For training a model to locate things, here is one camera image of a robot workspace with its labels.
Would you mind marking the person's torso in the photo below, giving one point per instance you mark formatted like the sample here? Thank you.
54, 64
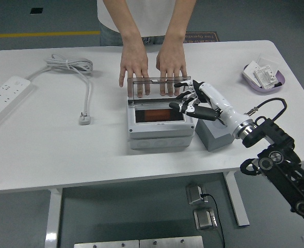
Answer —
151, 18

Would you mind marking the smoky transparent box lid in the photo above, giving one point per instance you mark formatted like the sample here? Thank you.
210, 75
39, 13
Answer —
152, 87

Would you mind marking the black floor sign mat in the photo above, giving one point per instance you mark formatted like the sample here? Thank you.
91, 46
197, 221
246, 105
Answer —
206, 37

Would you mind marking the grey plastic electrical box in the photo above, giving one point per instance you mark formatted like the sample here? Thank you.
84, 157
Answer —
162, 134

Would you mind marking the grey cube battery holder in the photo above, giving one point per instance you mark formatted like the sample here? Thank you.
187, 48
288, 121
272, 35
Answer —
211, 137

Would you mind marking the black square floor hatch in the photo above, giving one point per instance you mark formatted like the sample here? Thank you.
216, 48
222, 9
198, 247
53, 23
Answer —
37, 10

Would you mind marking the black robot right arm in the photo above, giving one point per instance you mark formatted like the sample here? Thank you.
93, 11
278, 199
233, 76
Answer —
283, 175

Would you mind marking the person's right forearm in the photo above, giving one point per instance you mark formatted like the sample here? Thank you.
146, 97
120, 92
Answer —
123, 23

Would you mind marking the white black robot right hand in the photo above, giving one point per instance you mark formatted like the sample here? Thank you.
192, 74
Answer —
216, 103

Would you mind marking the white table leg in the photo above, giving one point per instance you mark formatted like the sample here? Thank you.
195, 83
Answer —
53, 219
240, 214

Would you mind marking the grey metal plate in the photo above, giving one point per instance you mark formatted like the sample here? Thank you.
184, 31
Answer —
171, 242
105, 244

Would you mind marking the metal floor socket box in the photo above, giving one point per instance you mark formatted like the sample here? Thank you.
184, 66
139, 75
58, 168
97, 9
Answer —
204, 219
193, 195

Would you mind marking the white power strip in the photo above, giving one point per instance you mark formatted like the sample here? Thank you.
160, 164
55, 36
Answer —
4, 95

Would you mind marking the person's left hand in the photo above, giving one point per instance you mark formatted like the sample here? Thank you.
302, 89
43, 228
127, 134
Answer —
171, 62

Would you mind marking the purple plastic tray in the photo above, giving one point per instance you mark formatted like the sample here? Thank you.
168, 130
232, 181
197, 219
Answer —
255, 89

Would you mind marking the orange cylindrical battery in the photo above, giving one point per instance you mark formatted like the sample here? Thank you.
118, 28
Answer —
157, 115

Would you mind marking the person's right hand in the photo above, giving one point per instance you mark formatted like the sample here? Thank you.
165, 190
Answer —
133, 64

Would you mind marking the white printed socket panel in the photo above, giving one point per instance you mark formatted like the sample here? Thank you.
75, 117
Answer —
265, 76

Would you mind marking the small black part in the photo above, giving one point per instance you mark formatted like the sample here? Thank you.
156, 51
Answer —
278, 84

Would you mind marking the clear square plastic packet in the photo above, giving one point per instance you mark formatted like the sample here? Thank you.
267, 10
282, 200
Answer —
268, 60

